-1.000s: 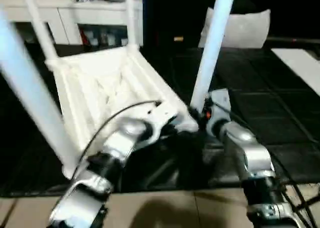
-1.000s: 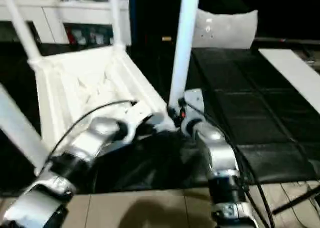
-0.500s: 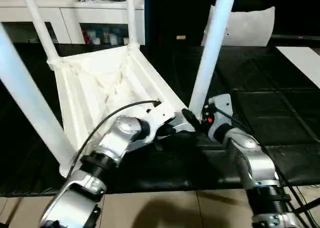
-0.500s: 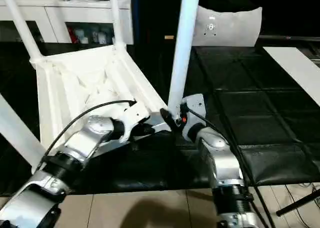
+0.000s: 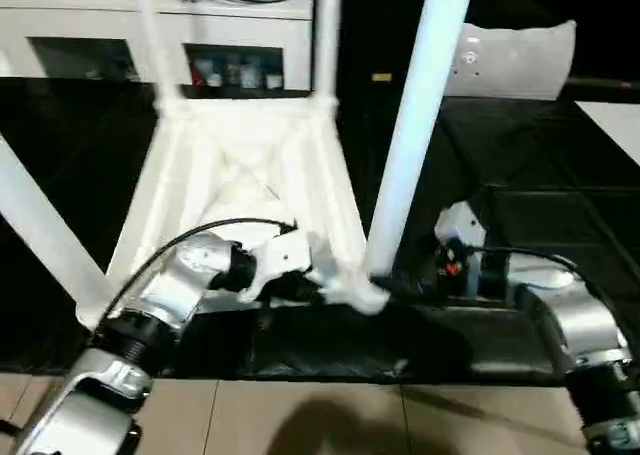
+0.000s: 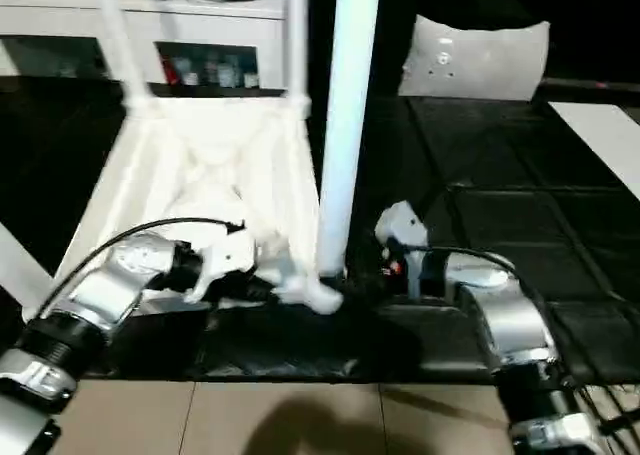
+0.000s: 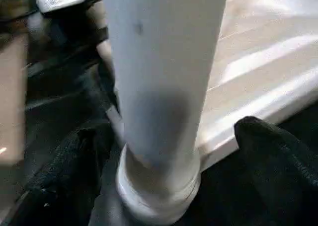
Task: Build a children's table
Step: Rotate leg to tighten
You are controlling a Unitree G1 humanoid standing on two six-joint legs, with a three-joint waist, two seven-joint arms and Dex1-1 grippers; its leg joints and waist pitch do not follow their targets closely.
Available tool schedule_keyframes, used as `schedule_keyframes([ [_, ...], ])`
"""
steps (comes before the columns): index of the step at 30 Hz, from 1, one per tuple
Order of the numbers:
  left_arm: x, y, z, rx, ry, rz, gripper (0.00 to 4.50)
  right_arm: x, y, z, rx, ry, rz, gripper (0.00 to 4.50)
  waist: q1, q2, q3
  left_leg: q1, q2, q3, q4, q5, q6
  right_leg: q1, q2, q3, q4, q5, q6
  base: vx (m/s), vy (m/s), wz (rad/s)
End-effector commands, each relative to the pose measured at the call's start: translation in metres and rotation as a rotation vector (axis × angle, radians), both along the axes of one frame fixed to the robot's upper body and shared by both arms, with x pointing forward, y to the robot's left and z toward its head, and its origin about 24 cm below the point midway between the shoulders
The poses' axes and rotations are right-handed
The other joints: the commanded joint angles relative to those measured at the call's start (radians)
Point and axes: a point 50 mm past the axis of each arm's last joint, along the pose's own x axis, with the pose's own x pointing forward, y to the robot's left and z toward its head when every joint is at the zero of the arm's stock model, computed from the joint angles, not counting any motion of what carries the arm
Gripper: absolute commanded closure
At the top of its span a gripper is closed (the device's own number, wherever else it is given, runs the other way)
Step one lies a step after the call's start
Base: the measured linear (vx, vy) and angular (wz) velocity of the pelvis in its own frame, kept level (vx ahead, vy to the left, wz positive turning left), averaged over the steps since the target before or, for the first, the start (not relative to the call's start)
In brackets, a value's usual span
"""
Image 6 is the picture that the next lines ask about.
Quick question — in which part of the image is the white plastic table leg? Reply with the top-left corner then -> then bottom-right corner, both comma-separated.
92,0 -> 155,114
312,0 -> 385,280
282,0 -> 313,112
0,221 -> 55,306

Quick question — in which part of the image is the white plastic table top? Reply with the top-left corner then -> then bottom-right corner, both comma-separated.
22,91 -> 345,322

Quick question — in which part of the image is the white flat board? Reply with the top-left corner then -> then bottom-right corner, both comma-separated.
548,101 -> 640,202

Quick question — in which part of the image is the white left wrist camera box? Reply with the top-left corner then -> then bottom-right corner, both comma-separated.
184,227 -> 259,304

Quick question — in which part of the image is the white glass-door cabinet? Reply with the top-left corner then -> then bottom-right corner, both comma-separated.
0,0 -> 291,90

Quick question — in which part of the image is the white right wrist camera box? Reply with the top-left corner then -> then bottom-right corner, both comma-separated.
374,201 -> 431,256

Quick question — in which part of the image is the black work mat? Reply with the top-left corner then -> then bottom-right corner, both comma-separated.
0,75 -> 640,384

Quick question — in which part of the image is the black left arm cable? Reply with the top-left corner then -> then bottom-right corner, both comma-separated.
30,218 -> 247,326

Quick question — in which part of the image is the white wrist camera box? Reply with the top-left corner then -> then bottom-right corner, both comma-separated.
184,227 -> 259,304
374,201 -> 431,256

